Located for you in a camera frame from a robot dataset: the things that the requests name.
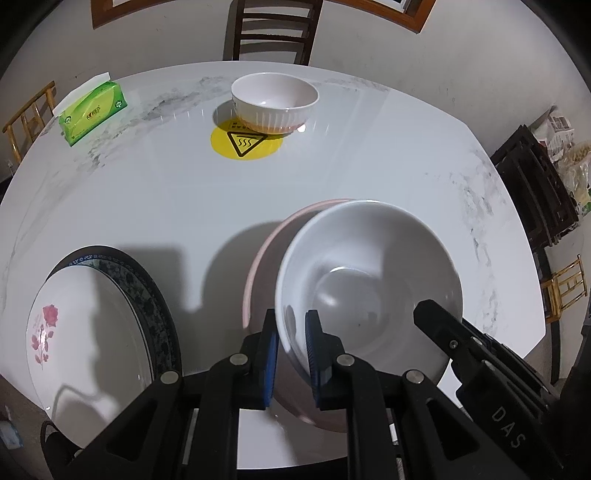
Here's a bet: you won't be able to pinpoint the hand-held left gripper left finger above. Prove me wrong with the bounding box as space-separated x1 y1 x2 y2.
74 308 280 480

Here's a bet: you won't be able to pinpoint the dark wooden chair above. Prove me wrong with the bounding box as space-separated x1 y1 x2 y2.
223 0 324 65

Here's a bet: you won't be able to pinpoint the wooden framed barred window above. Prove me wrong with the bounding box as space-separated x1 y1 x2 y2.
90 0 437 33

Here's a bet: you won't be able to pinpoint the bamboo chair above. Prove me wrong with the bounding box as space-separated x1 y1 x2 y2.
2 80 57 162
541 254 588 322

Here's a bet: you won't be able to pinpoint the bags of goods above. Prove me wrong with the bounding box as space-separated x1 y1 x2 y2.
531 106 591 208

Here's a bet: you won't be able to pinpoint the round yellow warning sticker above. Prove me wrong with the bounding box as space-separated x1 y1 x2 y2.
211 119 282 161

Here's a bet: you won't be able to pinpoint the white bowl with blue band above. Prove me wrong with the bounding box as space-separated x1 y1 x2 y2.
275 200 464 384

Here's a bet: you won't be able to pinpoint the white plate with pink flower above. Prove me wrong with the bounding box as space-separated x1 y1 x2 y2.
25 269 155 446

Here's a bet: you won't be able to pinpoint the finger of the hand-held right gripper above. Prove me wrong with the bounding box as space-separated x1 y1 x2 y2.
413 299 492 370

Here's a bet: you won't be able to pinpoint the ribbed white bowl with bunny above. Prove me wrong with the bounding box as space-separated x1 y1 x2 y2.
231 72 320 134

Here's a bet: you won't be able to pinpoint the large pink bowl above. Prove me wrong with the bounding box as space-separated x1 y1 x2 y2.
243 198 451 432

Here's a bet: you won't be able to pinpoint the large blue floral plate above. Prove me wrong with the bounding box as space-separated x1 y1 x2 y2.
45 246 182 374

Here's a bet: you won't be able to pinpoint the green tissue pack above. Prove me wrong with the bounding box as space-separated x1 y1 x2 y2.
55 71 127 147

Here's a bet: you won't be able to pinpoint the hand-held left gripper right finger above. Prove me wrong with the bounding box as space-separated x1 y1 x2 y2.
305 310 527 480

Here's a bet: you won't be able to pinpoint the dark wooden furniture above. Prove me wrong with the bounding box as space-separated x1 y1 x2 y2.
490 124 580 252

